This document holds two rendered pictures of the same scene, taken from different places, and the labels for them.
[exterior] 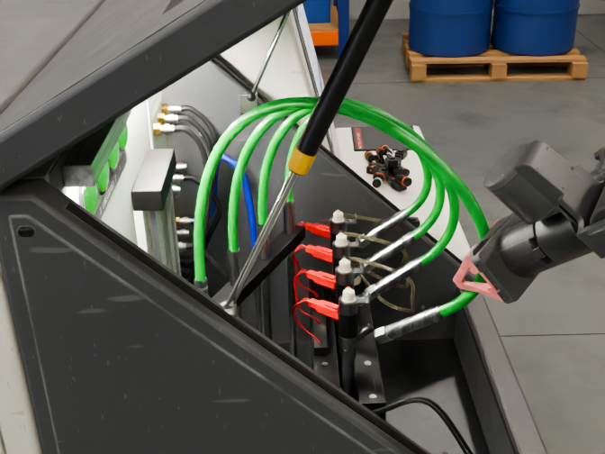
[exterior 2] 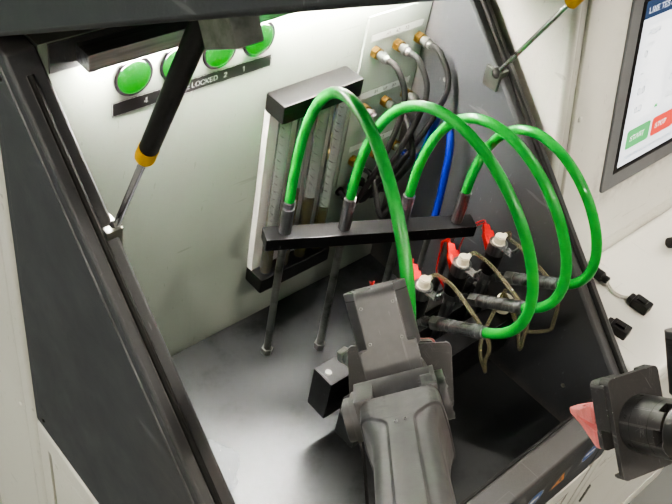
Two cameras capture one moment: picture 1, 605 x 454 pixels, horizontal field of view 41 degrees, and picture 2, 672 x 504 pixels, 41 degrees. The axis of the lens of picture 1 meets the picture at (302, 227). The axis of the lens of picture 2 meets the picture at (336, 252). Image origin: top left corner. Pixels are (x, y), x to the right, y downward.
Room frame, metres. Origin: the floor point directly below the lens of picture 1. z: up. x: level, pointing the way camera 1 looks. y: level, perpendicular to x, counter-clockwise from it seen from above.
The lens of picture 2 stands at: (0.28, -0.54, 1.96)
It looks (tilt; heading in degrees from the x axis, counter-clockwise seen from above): 43 degrees down; 41
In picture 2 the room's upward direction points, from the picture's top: 12 degrees clockwise
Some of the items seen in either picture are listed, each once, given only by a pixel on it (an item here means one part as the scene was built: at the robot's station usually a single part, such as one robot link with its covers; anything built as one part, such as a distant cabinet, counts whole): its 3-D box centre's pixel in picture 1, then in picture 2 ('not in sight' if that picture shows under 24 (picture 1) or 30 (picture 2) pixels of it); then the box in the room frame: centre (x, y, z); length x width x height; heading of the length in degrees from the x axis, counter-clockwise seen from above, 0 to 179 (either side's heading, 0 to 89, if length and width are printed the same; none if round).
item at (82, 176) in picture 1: (129, 86); (282, 3); (0.94, 0.20, 1.43); 0.54 x 0.03 x 0.02; 1
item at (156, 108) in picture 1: (172, 177); (388, 102); (1.18, 0.20, 1.20); 0.13 x 0.03 x 0.31; 1
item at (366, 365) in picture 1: (342, 370); (411, 370); (1.06, -0.06, 0.91); 0.34 x 0.10 x 0.15; 1
